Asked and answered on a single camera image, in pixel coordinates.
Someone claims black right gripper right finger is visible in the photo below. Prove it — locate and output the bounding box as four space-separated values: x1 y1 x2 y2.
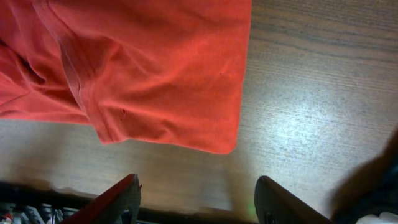
254 176 332 224

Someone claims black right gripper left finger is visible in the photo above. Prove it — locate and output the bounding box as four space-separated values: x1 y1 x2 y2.
61 174 141 224

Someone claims orange printed t-shirt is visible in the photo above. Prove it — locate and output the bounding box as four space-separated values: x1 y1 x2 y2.
1 0 252 154

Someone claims dark blue garment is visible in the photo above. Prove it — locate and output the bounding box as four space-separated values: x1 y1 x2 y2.
331 132 397 223

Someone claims white t-shirt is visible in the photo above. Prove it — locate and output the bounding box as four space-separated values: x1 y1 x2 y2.
356 212 398 224

